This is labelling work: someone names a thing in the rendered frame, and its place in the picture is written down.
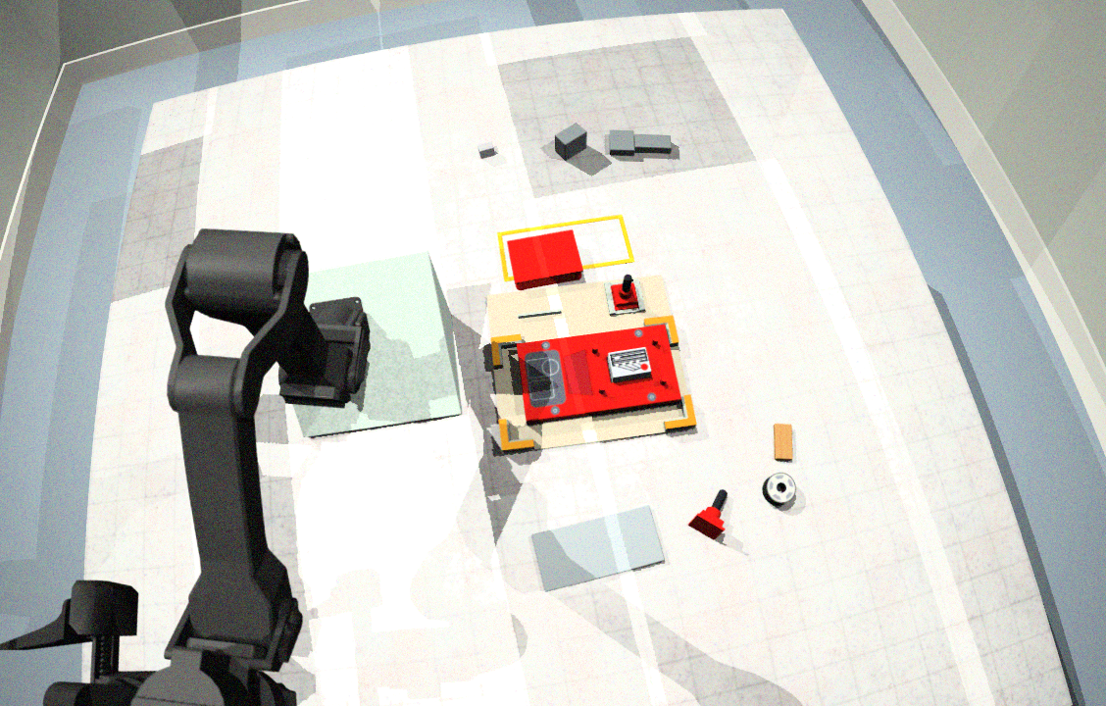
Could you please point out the small black and white toy wheel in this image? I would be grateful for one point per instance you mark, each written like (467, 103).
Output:
(787, 484)

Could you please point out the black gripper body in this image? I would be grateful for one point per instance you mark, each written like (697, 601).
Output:
(104, 610)

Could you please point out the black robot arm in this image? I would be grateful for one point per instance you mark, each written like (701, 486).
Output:
(241, 618)

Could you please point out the orange rectangular block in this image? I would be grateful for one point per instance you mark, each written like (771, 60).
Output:
(783, 442)

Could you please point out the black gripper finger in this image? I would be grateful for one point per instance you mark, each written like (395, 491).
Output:
(57, 633)

